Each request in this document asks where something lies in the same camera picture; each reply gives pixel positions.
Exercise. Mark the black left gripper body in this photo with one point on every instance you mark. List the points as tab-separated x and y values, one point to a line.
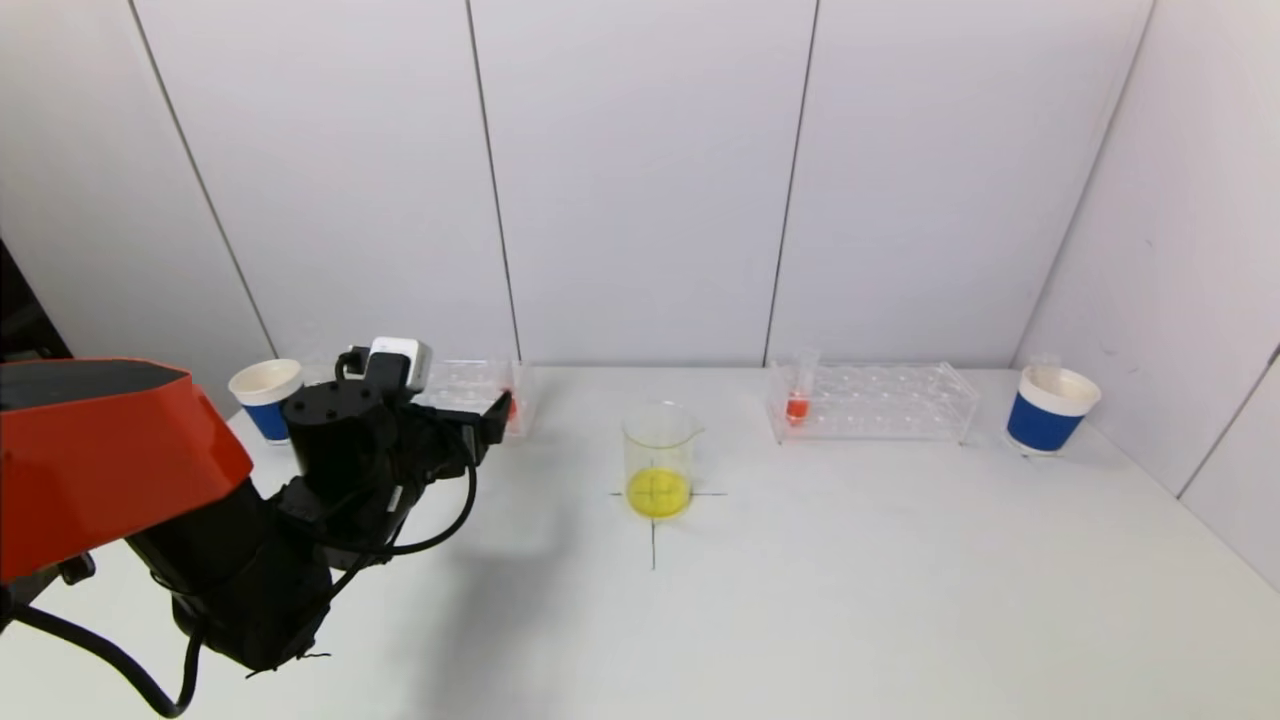
473	430

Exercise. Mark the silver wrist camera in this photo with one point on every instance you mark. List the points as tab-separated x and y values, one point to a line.
400	362

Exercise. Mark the clear glass beaker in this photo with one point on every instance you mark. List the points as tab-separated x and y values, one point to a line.
660	480

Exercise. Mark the blue white paper cup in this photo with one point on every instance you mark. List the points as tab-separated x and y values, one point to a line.
262	385
1040	425

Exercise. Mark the clear acrylic test tube rack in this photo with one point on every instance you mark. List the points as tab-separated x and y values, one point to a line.
870	415
465	380

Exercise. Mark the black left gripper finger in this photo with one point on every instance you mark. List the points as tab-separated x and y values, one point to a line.
495	418

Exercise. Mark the yellow pigment test tube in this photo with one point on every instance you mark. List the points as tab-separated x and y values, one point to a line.
1043	362

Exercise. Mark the red pigment test tube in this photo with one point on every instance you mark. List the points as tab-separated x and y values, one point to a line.
797	408
513	408

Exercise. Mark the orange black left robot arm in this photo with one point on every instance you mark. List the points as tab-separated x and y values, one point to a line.
110	460

